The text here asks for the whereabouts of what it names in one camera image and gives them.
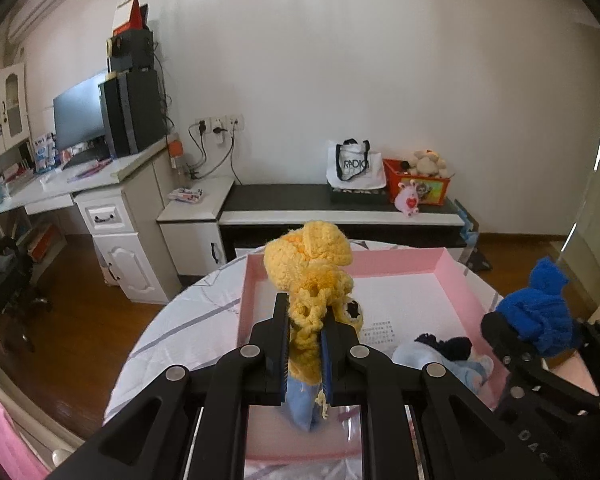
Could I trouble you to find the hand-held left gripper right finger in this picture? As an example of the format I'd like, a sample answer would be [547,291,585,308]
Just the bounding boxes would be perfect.
[321,316,556,480]

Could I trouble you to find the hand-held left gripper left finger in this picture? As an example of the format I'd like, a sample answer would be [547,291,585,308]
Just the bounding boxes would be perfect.
[45,291,292,480]

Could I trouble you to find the pink cardboard box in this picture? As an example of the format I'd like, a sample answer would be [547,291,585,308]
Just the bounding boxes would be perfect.
[236,246,512,461]

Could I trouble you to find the yellow knitted toy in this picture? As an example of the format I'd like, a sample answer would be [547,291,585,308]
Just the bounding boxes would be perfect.
[263,220,366,418]

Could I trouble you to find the black knitted item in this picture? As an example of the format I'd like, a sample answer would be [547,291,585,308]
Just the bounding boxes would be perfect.
[414,332,473,361]

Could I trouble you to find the light blue crocheted doll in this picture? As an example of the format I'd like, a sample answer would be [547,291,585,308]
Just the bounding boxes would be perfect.
[392,337,495,395]

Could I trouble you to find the blue boxes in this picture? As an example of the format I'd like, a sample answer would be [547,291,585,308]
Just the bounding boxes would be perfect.
[455,200,481,261]

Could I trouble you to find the orange storage box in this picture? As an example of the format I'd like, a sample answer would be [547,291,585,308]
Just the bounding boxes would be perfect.
[382,158,453,207]

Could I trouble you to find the black white low cabinet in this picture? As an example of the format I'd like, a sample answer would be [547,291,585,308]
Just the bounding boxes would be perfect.
[219,183,468,263]

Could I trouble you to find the pink toy figure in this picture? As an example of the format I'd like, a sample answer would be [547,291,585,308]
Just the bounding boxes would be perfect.
[394,182,421,218]

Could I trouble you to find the low white side cabinet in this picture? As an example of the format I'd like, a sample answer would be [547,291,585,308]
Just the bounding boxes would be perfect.
[156,176,236,277]

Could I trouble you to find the beige plush toy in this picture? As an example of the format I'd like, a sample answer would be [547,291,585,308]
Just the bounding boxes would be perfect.
[404,148,451,178]

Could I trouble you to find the small printed packet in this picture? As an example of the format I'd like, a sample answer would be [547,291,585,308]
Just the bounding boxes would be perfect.
[168,187,204,204]

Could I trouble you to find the white tote bag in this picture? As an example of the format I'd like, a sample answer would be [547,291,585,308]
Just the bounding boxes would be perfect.
[325,138,387,191]

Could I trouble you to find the orange books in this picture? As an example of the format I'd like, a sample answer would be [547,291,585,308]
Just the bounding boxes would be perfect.
[25,222,63,261]

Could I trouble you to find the black computer tower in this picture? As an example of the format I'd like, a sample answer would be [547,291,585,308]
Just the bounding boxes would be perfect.
[98,68,167,158]

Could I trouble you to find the white desk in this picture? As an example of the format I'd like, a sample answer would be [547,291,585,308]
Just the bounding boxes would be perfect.
[0,135,183,306]

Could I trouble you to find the black office chair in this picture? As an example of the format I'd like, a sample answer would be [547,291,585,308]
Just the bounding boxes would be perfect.
[0,235,53,353]

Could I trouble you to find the pink board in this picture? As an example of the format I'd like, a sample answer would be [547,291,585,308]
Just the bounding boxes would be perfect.
[0,375,48,480]

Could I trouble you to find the blue white carton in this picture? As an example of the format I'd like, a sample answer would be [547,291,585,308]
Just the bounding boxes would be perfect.
[32,132,57,171]

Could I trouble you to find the black computer monitor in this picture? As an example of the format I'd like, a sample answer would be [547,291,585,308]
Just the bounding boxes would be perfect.
[53,71,112,161]

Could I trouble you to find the black box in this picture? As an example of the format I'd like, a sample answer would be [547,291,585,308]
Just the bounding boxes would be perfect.
[106,28,155,75]

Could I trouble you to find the white glass door cabinet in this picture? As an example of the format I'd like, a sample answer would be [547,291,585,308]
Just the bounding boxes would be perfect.
[0,62,31,171]

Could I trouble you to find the red white cardboard box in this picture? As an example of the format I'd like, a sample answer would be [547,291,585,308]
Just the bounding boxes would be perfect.
[111,0,150,38]

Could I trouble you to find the white air conditioner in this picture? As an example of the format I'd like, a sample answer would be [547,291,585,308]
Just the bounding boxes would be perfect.
[6,0,81,43]

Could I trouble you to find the white wall sockets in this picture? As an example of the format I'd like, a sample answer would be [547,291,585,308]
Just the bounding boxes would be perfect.
[196,115,244,133]

